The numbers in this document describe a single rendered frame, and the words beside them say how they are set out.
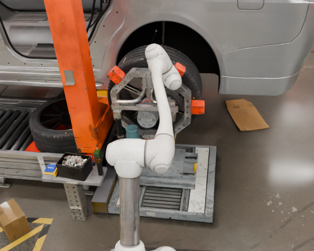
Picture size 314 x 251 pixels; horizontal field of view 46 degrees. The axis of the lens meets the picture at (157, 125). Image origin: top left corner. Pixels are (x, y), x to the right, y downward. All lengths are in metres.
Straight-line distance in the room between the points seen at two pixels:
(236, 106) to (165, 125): 2.32
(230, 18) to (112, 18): 0.81
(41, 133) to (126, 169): 1.43
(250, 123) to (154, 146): 2.23
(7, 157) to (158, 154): 1.72
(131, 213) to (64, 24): 1.13
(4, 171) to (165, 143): 1.86
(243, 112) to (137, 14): 1.83
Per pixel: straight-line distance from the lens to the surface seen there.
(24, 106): 3.89
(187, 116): 2.50
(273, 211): 3.01
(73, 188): 2.73
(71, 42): 2.27
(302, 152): 3.60
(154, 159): 1.70
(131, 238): 1.93
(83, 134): 2.61
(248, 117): 3.94
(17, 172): 3.25
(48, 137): 3.02
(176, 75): 2.08
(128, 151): 1.72
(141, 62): 2.44
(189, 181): 2.94
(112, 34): 2.78
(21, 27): 4.04
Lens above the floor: 2.19
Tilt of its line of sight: 35 degrees down
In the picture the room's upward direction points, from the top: 3 degrees counter-clockwise
